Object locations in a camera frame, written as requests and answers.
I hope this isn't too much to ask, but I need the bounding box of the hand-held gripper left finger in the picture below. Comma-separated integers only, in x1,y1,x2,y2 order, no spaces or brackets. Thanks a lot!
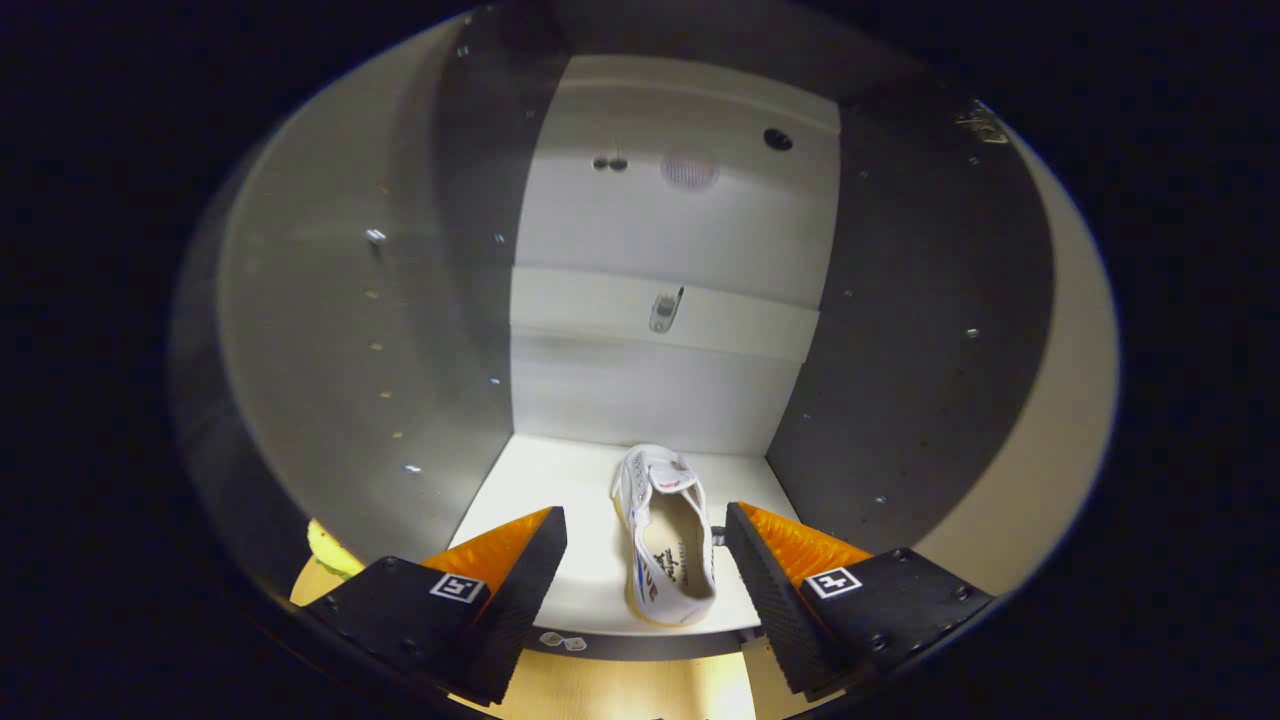
300,506,568,707

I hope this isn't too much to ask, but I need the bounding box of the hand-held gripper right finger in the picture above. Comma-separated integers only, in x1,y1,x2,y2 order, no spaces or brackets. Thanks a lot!
725,502,996,699

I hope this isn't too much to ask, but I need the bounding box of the white canvas shoe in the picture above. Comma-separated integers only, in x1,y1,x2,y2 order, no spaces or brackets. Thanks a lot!
612,444,718,628

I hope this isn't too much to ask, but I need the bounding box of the grey shoe cabinet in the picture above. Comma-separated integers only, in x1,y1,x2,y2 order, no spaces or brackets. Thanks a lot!
170,0,1061,663

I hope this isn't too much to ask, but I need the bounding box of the yellow plush pineapple toy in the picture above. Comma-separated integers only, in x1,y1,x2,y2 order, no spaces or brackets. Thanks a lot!
305,518,367,582

